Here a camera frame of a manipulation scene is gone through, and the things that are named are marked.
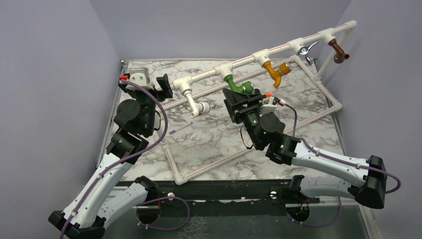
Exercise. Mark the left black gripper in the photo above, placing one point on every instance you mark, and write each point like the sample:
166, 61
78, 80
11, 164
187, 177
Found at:
166, 92

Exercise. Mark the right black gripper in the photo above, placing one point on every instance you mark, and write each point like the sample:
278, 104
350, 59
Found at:
233, 98

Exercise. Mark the brown faucet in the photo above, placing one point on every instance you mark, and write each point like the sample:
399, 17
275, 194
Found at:
340, 55

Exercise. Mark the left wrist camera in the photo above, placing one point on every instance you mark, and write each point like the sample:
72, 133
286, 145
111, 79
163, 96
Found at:
139, 76

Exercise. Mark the white PVC pipe frame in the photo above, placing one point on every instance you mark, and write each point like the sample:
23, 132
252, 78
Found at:
215, 148

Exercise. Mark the orange yellow faucet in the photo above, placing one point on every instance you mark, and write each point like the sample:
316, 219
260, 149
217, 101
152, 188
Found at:
276, 75

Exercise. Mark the black table front rail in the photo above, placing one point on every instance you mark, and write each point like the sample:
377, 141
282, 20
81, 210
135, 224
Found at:
218, 198

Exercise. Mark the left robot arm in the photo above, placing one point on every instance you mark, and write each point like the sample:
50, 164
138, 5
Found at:
142, 124

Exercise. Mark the white plastic faucet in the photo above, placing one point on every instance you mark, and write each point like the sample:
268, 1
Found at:
196, 108

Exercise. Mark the green faucet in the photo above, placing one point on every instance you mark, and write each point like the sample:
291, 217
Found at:
244, 88

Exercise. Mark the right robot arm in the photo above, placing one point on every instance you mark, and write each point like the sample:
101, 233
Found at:
363, 180

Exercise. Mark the purple white pen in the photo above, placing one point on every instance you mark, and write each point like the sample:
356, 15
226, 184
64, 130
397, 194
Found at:
180, 128

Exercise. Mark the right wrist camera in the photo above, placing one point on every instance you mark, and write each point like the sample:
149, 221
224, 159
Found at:
272, 102

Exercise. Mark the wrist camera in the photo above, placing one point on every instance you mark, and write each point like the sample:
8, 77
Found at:
139, 76
272, 102

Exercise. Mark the chrome lever faucet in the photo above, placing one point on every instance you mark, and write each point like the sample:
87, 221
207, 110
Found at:
303, 53

